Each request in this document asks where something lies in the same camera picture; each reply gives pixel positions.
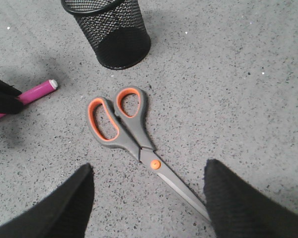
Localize black mesh pen holder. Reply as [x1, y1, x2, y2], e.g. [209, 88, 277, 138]
[61, 0, 151, 70]

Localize grey orange scissors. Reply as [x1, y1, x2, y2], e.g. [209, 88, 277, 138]
[86, 86, 211, 222]

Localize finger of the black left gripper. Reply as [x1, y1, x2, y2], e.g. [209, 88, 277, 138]
[0, 80, 23, 114]

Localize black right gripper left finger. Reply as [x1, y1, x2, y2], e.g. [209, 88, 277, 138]
[0, 163, 94, 238]

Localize pink marker pen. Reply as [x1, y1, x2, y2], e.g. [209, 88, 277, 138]
[0, 80, 58, 118]

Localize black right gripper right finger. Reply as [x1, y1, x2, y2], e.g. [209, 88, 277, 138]
[204, 159, 298, 238]

